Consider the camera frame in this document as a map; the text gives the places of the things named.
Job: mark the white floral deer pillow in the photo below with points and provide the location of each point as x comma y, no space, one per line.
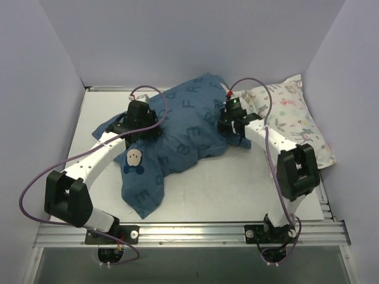
290,115

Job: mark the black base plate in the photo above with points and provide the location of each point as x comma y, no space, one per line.
127,233
260,234

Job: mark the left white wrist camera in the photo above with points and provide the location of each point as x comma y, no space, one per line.
142,98

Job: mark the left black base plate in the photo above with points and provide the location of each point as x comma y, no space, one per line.
127,233

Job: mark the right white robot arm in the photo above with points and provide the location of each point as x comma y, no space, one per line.
293,166

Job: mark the blue letter print pillowcase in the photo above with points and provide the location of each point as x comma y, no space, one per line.
191,112

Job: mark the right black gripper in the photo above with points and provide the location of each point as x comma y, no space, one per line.
226,129

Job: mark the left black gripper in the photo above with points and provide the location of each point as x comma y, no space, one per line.
150,127

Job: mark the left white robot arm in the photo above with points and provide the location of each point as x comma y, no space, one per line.
67,193

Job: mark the aluminium front rail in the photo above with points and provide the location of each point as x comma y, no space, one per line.
190,235

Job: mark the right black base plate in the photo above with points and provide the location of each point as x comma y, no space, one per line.
260,234

